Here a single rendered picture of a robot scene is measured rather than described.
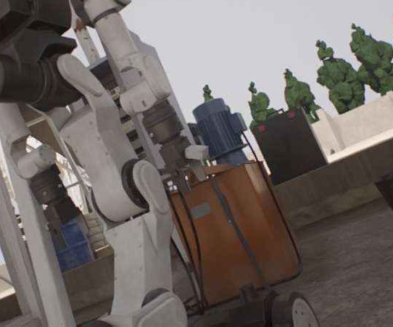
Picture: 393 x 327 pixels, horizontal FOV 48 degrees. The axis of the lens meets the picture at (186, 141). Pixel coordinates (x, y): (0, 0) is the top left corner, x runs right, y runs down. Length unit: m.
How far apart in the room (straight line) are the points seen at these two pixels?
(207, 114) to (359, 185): 1.81
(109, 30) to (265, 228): 1.46
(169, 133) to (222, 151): 1.46
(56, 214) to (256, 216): 1.21
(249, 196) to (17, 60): 1.48
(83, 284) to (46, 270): 3.43
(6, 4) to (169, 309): 0.80
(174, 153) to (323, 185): 2.98
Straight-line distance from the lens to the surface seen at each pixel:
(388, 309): 1.52
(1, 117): 1.36
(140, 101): 1.07
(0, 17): 1.17
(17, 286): 5.15
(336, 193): 3.95
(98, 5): 1.12
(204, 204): 2.31
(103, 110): 1.19
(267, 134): 4.22
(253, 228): 2.27
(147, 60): 1.06
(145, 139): 1.41
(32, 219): 1.61
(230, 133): 2.52
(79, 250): 6.04
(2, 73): 1.05
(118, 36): 1.09
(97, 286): 4.91
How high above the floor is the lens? 0.49
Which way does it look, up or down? 8 degrees up
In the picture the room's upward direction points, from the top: 23 degrees counter-clockwise
